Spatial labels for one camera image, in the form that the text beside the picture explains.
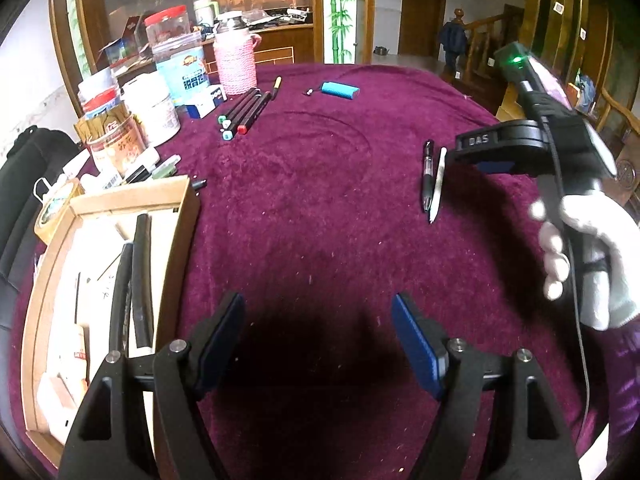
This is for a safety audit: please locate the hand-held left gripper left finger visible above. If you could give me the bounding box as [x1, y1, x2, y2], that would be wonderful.
[59, 291, 247, 480]

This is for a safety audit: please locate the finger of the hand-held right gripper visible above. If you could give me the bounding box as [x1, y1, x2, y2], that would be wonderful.
[445, 120, 546, 167]
[472, 159, 517, 175]

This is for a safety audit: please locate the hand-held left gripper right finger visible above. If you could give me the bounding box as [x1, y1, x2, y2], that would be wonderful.
[391, 292, 583, 480]

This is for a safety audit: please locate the white pen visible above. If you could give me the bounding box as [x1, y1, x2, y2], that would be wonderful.
[428, 147, 448, 224]

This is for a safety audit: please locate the black ballpoint pen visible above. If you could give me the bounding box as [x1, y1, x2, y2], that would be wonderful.
[422, 140, 436, 212]

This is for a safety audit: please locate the wooden box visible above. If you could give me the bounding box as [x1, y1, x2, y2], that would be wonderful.
[22, 175, 202, 462]

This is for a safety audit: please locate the white charger plug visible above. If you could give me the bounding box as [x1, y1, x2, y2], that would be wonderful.
[37, 371, 86, 436]

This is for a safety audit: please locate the person's right forearm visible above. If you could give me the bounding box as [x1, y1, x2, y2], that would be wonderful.
[597, 310, 640, 453]

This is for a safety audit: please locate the person's right hand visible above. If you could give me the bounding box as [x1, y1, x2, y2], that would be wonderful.
[529, 194, 640, 332]

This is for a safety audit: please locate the wooden stair railing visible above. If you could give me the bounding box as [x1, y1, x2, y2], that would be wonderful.
[452, 6, 527, 88]

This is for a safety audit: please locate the dark blue jacket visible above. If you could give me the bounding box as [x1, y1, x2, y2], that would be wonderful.
[439, 17, 471, 72]

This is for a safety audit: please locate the red label white packet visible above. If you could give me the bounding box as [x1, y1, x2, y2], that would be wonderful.
[59, 322, 90, 379]

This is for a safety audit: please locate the wooden door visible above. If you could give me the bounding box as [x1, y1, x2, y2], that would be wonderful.
[400, 0, 449, 59]

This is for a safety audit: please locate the maroon tablecloth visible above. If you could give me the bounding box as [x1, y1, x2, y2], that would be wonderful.
[10, 62, 640, 480]

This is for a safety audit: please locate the green tube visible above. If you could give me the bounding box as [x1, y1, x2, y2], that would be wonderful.
[151, 156, 181, 180]

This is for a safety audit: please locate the bamboo print panel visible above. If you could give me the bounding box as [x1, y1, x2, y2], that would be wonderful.
[320, 0, 359, 65]

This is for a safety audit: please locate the round gold tin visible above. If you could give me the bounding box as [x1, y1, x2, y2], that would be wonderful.
[34, 180, 87, 246]

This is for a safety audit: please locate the red-lid jar orange label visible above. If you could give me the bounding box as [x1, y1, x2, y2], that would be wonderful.
[75, 87, 152, 177]

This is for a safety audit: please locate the black markers group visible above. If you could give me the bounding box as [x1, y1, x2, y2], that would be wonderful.
[222, 91, 267, 141]

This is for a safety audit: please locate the white face mask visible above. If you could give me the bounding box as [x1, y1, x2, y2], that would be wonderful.
[32, 176, 69, 212]

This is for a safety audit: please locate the black marker red cap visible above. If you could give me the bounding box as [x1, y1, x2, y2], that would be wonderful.
[236, 91, 274, 136]

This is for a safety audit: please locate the black marker green cap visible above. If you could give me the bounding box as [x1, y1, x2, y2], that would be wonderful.
[222, 89, 262, 128]
[217, 88, 255, 123]

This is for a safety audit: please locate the white plastic jar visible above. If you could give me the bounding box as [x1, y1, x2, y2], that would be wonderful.
[122, 75, 181, 147]

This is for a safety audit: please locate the small blue white box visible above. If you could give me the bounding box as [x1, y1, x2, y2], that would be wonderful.
[185, 85, 227, 120]

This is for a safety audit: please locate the wooden counter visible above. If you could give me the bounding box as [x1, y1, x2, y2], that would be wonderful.
[205, 22, 317, 68]

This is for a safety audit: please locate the black office chair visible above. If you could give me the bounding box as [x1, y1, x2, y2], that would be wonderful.
[0, 127, 85, 288]

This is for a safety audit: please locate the red-lid jar blue label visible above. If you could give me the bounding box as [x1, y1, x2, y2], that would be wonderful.
[144, 5, 210, 109]

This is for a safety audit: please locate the pink knitted bottle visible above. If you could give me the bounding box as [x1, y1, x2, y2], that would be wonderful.
[212, 11, 262, 96]

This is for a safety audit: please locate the red-lid white jar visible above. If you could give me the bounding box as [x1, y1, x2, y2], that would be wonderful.
[77, 66, 122, 103]

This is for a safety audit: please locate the white cup green lid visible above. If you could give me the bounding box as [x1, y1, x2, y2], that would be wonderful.
[194, 0, 221, 26]

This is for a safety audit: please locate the dark red box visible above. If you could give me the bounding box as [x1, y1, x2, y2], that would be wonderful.
[122, 16, 149, 44]

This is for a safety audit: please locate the black cable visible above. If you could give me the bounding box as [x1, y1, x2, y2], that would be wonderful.
[567, 240, 603, 431]

